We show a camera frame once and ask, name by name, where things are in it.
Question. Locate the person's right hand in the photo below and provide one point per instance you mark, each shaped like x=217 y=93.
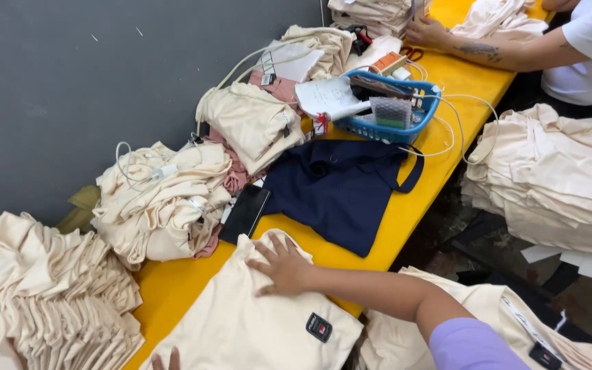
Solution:
x=288 y=270

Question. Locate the person's left hand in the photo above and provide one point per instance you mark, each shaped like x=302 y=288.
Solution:
x=173 y=360

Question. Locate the person's left fingers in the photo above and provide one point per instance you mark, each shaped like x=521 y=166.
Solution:
x=174 y=359

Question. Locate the cream garment with black patch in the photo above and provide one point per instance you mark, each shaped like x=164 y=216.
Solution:
x=234 y=323

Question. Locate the stack of folded cream garments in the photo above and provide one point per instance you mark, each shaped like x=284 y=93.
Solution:
x=49 y=293

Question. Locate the crumpled cream garment pile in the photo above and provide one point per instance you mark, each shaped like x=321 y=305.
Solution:
x=162 y=210

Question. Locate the black phone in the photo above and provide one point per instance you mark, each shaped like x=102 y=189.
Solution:
x=244 y=213

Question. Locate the olive green cloth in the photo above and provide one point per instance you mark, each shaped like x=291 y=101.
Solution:
x=81 y=208

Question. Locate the white charger adapter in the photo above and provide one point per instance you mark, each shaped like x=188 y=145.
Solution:
x=164 y=172

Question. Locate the pink garment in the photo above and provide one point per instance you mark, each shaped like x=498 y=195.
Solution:
x=234 y=172

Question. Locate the navy blue garment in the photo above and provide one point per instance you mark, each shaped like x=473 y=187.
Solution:
x=332 y=195

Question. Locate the folded cream garments with tag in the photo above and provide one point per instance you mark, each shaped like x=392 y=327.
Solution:
x=249 y=123

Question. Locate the red hang tag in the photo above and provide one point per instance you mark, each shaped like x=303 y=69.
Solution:
x=321 y=123

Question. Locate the purple sleeve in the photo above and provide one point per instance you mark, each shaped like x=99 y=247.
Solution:
x=473 y=347

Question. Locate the white handwritten paper note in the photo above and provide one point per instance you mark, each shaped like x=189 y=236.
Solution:
x=327 y=95

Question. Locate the white folded sheet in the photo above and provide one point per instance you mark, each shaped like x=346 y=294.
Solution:
x=293 y=61

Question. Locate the bubble wrap packet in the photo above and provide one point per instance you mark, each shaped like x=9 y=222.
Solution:
x=391 y=112

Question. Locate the blue plastic basket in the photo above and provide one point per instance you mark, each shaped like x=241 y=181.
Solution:
x=419 y=115

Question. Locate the cream garment bundle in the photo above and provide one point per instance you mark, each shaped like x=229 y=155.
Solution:
x=327 y=49

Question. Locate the orange and white power strip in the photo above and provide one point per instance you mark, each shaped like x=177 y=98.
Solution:
x=387 y=62

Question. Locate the black and red tagging gun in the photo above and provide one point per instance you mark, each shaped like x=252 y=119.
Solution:
x=358 y=38

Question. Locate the tall cream garment stack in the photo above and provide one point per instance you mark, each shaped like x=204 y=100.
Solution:
x=370 y=15

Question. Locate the white paper scraps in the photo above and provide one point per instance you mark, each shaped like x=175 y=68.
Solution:
x=578 y=259

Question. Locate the large cream garment heap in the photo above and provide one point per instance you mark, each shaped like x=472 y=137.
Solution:
x=553 y=180

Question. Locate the loose cream garment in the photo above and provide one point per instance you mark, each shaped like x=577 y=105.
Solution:
x=496 y=20

